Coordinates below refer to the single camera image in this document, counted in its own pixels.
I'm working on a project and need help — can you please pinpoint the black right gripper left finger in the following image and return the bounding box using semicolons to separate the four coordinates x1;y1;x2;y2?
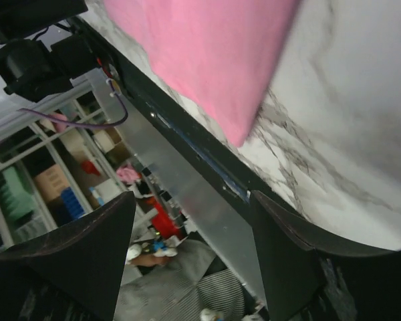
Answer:
0;192;136;320

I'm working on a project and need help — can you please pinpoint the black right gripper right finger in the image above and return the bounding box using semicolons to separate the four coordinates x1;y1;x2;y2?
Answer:
249;191;401;320

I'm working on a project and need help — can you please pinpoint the pink t shirt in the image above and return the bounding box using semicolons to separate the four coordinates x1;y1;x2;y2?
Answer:
104;1;299;147

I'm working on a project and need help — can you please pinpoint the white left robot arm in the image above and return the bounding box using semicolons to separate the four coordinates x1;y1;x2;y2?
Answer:
0;1;98;102

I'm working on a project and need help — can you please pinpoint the aluminium frame rail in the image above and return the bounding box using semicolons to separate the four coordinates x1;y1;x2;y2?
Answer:
86;69;266;303

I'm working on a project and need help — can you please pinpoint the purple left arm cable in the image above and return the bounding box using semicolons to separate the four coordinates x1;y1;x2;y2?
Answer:
18;78;129;129

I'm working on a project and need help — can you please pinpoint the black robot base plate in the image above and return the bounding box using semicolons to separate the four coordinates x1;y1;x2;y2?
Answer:
70;18;305;216

